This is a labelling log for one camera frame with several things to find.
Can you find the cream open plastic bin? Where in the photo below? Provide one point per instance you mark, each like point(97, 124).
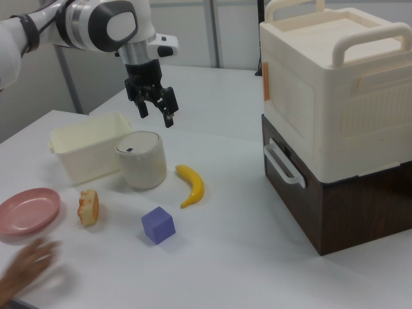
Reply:
point(83, 154)

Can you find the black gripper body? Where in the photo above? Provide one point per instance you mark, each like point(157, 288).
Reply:
point(143, 77)

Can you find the purple foam cube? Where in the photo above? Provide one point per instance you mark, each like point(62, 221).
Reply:
point(158, 225)

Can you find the person's bare hand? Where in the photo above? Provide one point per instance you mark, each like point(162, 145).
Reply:
point(24, 270)

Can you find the yellow toy banana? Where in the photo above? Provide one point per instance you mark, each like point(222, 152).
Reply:
point(194, 186)

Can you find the pink plastic plate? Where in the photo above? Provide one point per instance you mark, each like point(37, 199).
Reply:
point(27, 210)

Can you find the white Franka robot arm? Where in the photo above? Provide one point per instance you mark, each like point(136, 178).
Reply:
point(106, 25)

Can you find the large cream storage box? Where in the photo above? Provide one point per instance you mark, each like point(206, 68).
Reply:
point(322, 96)

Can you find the orange tape strip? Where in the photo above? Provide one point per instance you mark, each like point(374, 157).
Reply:
point(266, 82)

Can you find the grey metal partition post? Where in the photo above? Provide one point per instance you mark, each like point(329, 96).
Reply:
point(216, 32)
point(69, 80)

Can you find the dark brown wooden drawer box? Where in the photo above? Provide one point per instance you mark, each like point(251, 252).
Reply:
point(354, 212)

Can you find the cream cylindrical lidded can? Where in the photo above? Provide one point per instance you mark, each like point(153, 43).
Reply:
point(141, 164)

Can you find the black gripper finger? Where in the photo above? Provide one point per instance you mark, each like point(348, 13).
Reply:
point(143, 109)
point(169, 106)

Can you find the toy bread slice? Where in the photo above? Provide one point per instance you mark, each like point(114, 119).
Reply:
point(88, 209)

